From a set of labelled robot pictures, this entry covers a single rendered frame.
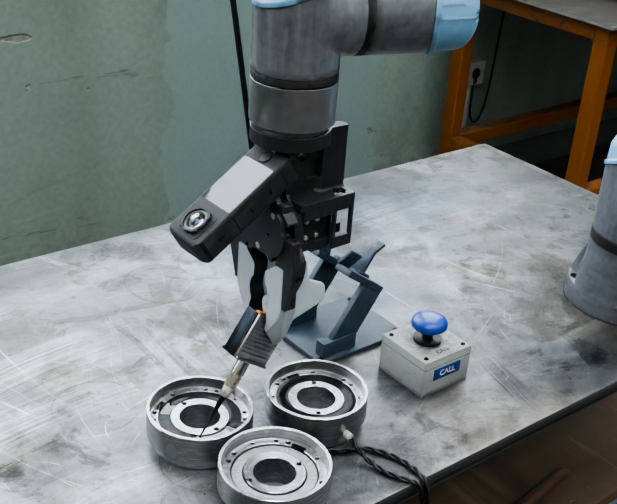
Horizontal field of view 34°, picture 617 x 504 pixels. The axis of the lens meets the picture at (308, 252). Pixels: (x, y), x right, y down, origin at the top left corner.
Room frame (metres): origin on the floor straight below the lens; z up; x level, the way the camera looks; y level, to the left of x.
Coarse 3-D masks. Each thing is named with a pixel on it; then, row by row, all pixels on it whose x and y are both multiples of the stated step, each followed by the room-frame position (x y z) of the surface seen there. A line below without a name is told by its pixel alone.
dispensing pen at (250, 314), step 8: (248, 312) 0.80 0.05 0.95; (256, 312) 0.79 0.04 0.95; (240, 320) 0.80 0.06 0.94; (248, 320) 0.79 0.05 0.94; (240, 328) 0.79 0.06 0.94; (248, 328) 0.79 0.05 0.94; (232, 336) 0.79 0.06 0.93; (240, 336) 0.78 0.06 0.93; (232, 344) 0.78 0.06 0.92; (240, 344) 0.78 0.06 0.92; (232, 352) 0.78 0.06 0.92; (232, 368) 0.78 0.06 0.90; (240, 368) 0.78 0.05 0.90; (232, 376) 0.78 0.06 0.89; (240, 376) 0.78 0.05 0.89; (224, 384) 0.78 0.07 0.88; (232, 384) 0.77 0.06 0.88; (224, 392) 0.77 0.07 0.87; (224, 400) 0.77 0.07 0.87; (216, 408) 0.77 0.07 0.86; (208, 424) 0.76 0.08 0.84
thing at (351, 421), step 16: (288, 368) 0.88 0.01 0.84; (304, 368) 0.89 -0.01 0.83; (320, 368) 0.89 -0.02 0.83; (336, 368) 0.88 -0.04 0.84; (272, 384) 0.85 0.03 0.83; (304, 384) 0.86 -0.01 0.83; (320, 384) 0.86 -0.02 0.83; (352, 384) 0.87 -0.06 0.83; (272, 400) 0.81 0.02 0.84; (304, 400) 0.85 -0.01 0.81; (320, 400) 0.86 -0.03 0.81; (336, 400) 0.84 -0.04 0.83; (272, 416) 0.81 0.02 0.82; (288, 416) 0.79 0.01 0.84; (304, 416) 0.79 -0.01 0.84; (336, 416) 0.79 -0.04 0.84; (352, 416) 0.80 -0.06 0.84; (304, 432) 0.79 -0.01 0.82; (320, 432) 0.79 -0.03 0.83; (336, 432) 0.79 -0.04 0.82; (352, 432) 0.80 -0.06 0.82
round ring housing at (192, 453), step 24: (168, 384) 0.83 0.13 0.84; (192, 384) 0.84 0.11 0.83; (216, 384) 0.84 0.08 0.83; (192, 408) 0.81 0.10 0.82; (240, 408) 0.81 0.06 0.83; (168, 432) 0.75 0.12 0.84; (192, 432) 0.77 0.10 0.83; (216, 432) 0.77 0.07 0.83; (240, 432) 0.76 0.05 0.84; (168, 456) 0.75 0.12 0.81; (192, 456) 0.74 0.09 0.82; (216, 456) 0.75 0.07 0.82
